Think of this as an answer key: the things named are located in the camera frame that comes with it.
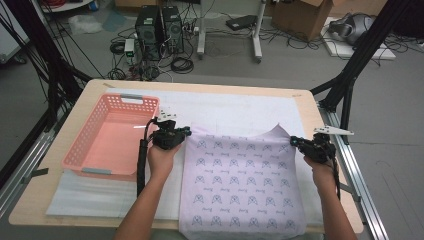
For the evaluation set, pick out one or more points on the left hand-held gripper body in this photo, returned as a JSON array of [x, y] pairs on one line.
[[166, 138]]

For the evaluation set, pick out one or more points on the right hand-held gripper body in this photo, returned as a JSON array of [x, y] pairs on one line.
[[316, 150]]

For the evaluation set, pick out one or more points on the pink plastic basket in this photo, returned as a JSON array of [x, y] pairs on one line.
[[113, 146]]

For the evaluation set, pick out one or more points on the lilac patterned towel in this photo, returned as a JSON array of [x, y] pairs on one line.
[[240, 186]]

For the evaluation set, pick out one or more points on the person's right hand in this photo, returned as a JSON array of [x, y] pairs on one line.
[[321, 173]]

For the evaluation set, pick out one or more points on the person's left hand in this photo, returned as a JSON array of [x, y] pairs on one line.
[[163, 163]]

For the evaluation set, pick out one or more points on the white grid mat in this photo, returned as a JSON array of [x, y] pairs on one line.
[[233, 106]]

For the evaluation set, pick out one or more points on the narrow black computer tower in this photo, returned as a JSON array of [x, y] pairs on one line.
[[173, 31]]

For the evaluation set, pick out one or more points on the white foam sheet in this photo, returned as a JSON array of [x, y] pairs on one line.
[[86, 196]]

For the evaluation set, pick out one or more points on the white power adapter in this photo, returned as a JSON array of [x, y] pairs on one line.
[[129, 46]]

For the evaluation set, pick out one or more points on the white floor board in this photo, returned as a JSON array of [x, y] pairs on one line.
[[340, 50]]

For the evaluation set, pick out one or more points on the wide black computer tower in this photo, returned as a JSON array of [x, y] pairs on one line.
[[148, 33]]

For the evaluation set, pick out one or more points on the open cardboard box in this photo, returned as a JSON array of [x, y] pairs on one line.
[[300, 18]]

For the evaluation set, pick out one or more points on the black flat box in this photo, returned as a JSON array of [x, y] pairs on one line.
[[241, 22]]

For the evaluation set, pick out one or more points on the grey rounded device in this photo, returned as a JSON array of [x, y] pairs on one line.
[[353, 28]]

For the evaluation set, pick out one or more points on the teal plastic sheet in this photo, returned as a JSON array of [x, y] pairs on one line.
[[113, 21]]

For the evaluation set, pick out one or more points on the clear plastic bag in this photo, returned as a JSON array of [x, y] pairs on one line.
[[83, 23]]

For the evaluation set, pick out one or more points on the white round table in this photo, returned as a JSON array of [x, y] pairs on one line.
[[66, 6]]

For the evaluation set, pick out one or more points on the aluminium rail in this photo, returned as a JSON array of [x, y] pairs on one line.
[[358, 180], [30, 160]]

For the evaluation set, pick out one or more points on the black metal frame post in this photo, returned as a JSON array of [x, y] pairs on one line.
[[43, 50], [363, 50]]

